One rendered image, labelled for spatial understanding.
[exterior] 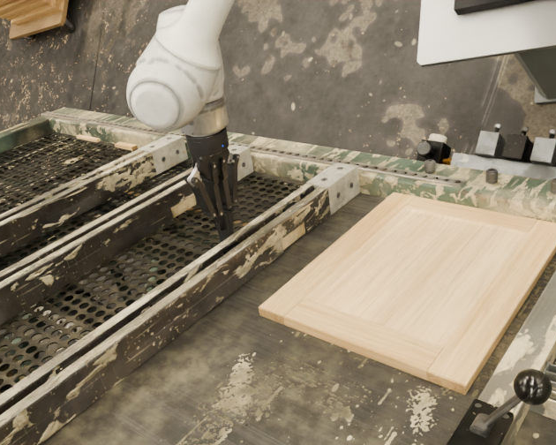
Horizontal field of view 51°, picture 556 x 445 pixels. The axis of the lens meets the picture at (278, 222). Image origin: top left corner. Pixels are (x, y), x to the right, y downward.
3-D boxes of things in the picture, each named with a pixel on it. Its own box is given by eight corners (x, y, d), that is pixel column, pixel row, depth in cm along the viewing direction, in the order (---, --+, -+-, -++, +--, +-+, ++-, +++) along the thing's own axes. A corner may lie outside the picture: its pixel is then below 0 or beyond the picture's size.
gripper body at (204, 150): (206, 119, 111) (215, 164, 115) (174, 135, 105) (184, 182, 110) (236, 124, 107) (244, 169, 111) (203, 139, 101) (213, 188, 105)
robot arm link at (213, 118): (162, 104, 103) (169, 136, 106) (199, 109, 98) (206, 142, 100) (199, 89, 109) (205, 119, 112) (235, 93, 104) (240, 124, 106)
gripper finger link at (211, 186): (217, 162, 107) (212, 164, 106) (226, 215, 112) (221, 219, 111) (202, 158, 110) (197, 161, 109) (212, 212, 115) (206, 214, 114)
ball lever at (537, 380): (496, 431, 71) (564, 379, 62) (484, 453, 69) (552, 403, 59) (469, 409, 72) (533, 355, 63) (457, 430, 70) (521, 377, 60)
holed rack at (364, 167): (466, 182, 126) (466, 179, 126) (461, 187, 124) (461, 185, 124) (48, 112, 224) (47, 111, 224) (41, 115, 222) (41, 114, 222)
